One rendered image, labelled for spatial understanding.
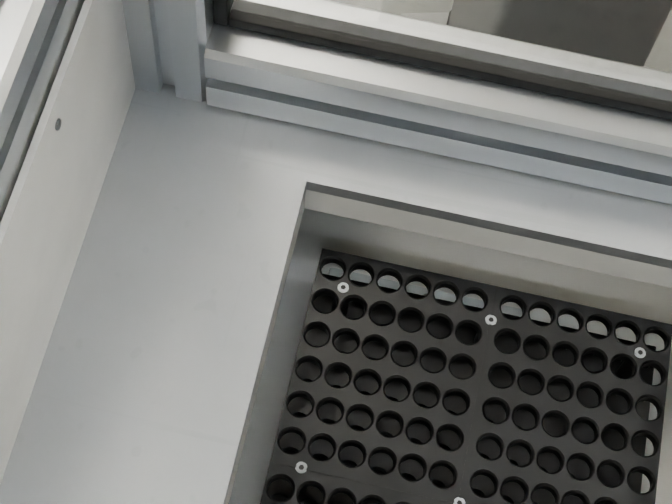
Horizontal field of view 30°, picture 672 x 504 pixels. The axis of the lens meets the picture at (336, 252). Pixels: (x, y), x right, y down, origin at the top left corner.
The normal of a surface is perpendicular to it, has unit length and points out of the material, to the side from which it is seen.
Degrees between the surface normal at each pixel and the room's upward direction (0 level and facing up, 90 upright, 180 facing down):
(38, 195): 90
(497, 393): 0
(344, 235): 0
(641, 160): 90
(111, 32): 90
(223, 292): 0
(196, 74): 90
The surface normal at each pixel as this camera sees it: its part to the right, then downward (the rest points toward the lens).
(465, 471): 0.06, -0.44
